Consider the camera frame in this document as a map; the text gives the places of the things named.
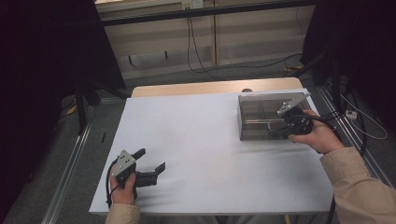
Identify black hanging cables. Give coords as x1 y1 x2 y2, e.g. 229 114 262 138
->
186 17 304 82

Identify black tripod stand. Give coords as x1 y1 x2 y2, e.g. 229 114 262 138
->
74 77 129 135

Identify white table sheet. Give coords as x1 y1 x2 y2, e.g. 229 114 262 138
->
88 88 336 217

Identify black floor cable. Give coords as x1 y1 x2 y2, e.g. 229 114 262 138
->
321 92 369 157

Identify beige wall cabinet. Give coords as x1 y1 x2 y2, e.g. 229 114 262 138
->
94 0 316 80

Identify white floor cable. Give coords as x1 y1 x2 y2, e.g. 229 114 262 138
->
339 92 389 141

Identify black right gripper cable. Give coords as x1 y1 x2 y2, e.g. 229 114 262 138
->
290 112 342 224

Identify black curtain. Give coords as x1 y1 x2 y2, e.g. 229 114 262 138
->
300 0 396 132
0 0 127 218

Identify black horizontal beam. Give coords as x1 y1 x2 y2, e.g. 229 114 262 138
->
101 0 316 27

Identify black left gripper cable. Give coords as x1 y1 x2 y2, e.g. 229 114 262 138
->
106 158 120 209

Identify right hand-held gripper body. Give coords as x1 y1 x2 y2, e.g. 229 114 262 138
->
276 93 314 136

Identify aluminium floor rail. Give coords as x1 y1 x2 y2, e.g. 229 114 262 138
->
314 85 396 190
41 106 98 224

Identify white wall socket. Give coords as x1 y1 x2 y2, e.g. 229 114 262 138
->
181 0 204 9

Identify person's right hand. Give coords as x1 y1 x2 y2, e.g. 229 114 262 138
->
288 108 347 155

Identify clear smoky drawer organizer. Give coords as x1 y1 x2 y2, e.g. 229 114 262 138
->
237 91 313 142

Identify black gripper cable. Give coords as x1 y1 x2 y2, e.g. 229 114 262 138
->
290 112 342 224
106 158 120 209

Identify person's left hand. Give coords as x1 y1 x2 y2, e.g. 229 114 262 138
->
109 166 138 205

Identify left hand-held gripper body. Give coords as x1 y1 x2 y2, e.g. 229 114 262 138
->
111 149 159 189

